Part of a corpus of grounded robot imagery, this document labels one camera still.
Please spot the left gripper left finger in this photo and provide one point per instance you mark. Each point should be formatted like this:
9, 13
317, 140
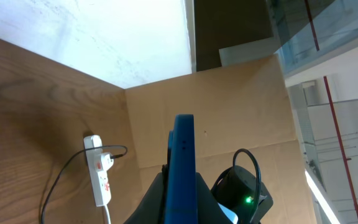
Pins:
152, 206

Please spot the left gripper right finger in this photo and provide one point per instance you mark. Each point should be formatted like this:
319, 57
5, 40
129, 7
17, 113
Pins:
209, 211

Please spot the blue Galaxy S25 smartphone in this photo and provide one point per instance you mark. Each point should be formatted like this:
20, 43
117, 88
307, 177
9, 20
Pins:
181, 206

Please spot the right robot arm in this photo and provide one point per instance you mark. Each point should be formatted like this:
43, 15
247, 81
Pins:
235, 189

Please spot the white USB charger plug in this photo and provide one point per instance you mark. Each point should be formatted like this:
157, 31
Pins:
94, 142

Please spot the white power strip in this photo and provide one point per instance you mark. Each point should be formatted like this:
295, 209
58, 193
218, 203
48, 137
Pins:
98, 165

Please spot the brown cardboard box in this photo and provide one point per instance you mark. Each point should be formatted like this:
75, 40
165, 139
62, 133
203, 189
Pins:
235, 108

